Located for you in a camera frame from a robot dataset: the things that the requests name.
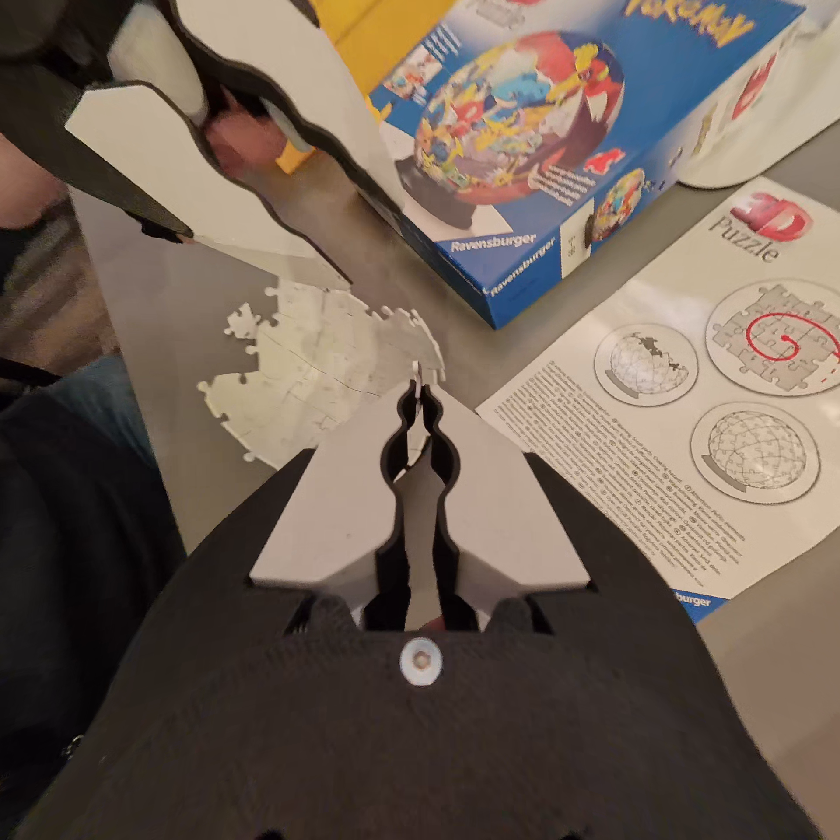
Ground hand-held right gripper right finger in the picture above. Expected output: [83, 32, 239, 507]
[422, 386, 593, 626]

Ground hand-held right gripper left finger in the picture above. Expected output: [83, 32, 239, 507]
[248, 382, 422, 626]

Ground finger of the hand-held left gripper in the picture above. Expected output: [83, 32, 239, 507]
[166, 0, 404, 232]
[64, 80, 353, 291]

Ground white assembled puzzle sheet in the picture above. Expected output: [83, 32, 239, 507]
[197, 279, 447, 470]

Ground small white puzzle piece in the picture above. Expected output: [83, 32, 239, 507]
[402, 361, 434, 473]

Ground blue puzzle box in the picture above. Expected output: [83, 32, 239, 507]
[367, 0, 808, 330]

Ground person's left hand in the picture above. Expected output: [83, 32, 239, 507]
[0, 138, 70, 231]

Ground paper instruction leaflet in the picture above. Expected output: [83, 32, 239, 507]
[476, 174, 840, 624]

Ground black furniture leg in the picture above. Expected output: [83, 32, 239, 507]
[0, 356, 61, 395]

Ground person's leg in jeans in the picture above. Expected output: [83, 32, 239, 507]
[42, 354, 161, 467]

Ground person's dark top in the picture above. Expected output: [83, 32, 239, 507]
[0, 387, 188, 834]

